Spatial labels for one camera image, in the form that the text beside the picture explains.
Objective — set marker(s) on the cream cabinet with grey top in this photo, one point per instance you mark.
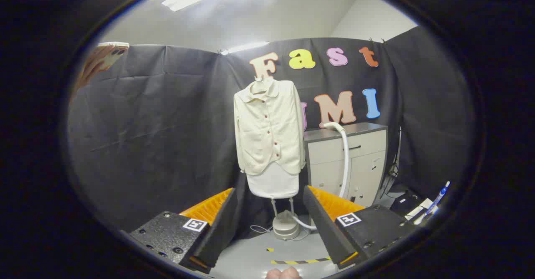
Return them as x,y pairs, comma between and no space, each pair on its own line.
368,166

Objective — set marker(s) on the cream button-up shirt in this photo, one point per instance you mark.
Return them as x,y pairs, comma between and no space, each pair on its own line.
267,132

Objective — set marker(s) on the grey garment steamer base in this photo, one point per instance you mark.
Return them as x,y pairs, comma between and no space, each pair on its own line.
286,229

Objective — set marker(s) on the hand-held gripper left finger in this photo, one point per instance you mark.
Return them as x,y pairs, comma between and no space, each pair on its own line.
223,224

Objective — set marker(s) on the blue pen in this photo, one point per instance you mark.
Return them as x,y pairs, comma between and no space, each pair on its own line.
439,197

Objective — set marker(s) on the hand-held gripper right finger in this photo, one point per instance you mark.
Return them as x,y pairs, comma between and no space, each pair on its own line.
322,224

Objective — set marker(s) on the pink smartphone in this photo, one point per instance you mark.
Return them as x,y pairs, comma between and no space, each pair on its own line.
104,57

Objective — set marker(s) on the yellow black floor tape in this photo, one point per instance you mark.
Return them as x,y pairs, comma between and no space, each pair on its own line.
299,261

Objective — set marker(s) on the white padded garment form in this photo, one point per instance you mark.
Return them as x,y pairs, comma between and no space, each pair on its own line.
271,185

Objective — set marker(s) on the black box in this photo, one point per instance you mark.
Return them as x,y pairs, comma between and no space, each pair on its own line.
404,203

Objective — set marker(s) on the black backdrop cloth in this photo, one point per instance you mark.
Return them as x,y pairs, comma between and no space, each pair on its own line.
159,124

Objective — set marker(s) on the narrow ceiling light strip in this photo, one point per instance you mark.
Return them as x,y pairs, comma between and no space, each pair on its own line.
244,47

